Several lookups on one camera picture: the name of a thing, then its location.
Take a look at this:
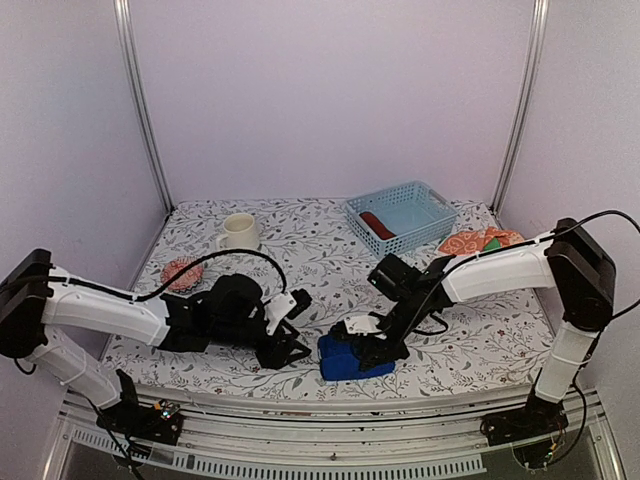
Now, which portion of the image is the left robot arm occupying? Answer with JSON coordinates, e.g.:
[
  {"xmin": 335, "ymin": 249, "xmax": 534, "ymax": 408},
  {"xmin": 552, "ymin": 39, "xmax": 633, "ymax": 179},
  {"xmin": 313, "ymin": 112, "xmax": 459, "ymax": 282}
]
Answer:
[{"xmin": 1, "ymin": 249, "xmax": 311, "ymax": 434}]

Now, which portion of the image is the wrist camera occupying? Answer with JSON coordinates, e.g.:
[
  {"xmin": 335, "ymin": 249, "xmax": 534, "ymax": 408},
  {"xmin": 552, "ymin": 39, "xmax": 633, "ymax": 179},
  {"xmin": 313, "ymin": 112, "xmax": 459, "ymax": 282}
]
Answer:
[
  {"xmin": 265, "ymin": 289, "xmax": 312, "ymax": 336},
  {"xmin": 331, "ymin": 314, "xmax": 386, "ymax": 339}
]

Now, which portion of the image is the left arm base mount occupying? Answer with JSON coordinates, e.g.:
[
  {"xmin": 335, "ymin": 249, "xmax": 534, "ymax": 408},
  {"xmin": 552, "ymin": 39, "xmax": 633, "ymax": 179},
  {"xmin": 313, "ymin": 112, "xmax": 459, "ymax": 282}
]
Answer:
[{"xmin": 96, "ymin": 369, "xmax": 184, "ymax": 446}]

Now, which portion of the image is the right aluminium frame post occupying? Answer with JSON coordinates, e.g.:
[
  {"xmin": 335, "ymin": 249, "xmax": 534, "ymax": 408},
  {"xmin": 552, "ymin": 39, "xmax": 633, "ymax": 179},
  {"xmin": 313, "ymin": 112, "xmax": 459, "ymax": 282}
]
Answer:
[{"xmin": 491, "ymin": 0, "xmax": 550, "ymax": 215}]

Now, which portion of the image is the cream ceramic mug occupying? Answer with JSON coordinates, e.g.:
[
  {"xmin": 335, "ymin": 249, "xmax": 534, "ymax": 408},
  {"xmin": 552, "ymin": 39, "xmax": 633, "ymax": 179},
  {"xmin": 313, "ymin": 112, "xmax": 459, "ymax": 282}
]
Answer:
[{"xmin": 215, "ymin": 213, "xmax": 260, "ymax": 251}]

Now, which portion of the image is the floral table mat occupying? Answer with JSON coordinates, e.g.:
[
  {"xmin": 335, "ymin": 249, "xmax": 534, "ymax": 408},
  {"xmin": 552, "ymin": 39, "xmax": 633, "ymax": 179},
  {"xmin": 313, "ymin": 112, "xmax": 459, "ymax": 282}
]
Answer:
[{"xmin": 102, "ymin": 199, "xmax": 553, "ymax": 401}]

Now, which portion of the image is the orange patterned towel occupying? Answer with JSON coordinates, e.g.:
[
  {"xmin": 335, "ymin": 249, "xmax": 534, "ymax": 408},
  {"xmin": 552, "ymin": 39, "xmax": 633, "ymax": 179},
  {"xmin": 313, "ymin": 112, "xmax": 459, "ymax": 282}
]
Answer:
[{"xmin": 438, "ymin": 227, "xmax": 525, "ymax": 256}]

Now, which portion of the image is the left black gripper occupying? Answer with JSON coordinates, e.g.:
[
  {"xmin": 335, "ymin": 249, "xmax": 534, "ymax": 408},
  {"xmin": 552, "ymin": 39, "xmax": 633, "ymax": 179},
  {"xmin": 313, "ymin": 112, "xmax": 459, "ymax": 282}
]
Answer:
[{"xmin": 212, "ymin": 317, "xmax": 313, "ymax": 372}]

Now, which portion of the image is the green towel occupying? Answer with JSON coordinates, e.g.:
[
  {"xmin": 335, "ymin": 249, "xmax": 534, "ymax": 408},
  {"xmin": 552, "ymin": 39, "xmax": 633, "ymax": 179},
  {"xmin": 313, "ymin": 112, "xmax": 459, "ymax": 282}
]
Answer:
[{"xmin": 483, "ymin": 237, "xmax": 502, "ymax": 251}]

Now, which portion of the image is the red patterned small bowl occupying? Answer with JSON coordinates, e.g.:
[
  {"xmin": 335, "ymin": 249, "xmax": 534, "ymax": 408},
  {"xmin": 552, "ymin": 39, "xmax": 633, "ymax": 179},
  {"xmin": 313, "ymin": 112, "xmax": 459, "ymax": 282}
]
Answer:
[{"xmin": 160, "ymin": 256, "xmax": 206, "ymax": 294}]

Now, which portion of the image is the brown towel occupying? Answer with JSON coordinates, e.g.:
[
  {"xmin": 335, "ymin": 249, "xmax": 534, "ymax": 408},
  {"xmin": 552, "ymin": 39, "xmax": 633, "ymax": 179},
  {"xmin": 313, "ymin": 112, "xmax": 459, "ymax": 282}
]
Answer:
[{"xmin": 360, "ymin": 211, "xmax": 396, "ymax": 241}]

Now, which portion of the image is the front aluminium rail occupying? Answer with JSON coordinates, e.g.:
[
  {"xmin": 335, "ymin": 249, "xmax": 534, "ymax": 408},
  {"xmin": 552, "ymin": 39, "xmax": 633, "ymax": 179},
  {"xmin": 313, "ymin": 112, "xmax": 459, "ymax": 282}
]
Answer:
[{"xmin": 44, "ymin": 384, "xmax": 621, "ymax": 480}]

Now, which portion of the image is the aluminium frame post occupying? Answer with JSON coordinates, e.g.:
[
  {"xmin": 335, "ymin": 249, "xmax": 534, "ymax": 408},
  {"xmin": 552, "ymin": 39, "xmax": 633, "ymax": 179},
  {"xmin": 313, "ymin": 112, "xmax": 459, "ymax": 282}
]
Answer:
[
  {"xmin": 113, "ymin": 0, "xmax": 175, "ymax": 215},
  {"xmin": 491, "ymin": 0, "xmax": 550, "ymax": 215}
]

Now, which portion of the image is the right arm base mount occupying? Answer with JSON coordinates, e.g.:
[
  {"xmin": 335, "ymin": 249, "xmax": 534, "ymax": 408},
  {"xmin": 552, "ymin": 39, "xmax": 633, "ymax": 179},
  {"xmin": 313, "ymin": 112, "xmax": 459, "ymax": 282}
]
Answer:
[{"xmin": 480, "ymin": 390, "xmax": 569, "ymax": 446}]

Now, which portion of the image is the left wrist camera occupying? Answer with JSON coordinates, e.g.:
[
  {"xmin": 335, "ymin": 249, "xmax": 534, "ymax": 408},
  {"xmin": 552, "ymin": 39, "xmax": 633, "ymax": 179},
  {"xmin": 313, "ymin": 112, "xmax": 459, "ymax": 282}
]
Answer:
[{"xmin": 265, "ymin": 289, "xmax": 312, "ymax": 336}]

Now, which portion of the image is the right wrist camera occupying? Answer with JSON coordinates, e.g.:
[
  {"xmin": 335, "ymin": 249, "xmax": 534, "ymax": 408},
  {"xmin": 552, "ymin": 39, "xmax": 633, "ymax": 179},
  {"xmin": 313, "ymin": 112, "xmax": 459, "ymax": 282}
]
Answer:
[{"xmin": 331, "ymin": 314, "xmax": 386, "ymax": 339}]

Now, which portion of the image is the left aluminium frame post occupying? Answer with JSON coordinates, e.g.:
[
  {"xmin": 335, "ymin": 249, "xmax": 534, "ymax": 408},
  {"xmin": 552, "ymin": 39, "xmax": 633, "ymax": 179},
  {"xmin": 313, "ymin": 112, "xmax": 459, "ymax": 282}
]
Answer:
[{"xmin": 113, "ymin": 0, "xmax": 175, "ymax": 215}]

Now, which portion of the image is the blue towel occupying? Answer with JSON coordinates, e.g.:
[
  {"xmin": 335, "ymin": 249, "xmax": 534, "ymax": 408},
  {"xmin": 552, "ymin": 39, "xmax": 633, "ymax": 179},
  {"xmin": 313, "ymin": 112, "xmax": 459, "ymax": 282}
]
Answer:
[{"xmin": 317, "ymin": 335, "xmax": 395, "ymax": 382}]

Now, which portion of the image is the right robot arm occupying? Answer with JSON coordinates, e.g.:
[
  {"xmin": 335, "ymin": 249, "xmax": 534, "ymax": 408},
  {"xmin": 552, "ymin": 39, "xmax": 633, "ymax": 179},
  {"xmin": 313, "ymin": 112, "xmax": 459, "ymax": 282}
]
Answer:
[{"xmin": 345, "ymin": 218, "xmax": 617, "ymax": 436}]

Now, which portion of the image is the light blue plastic basket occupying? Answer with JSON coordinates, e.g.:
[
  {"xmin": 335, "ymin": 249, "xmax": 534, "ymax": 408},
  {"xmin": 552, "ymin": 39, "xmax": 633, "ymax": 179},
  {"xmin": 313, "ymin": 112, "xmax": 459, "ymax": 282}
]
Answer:
[{"xmin": 343, "ymin": 181, "xmax": 457, "ymax": 259}]

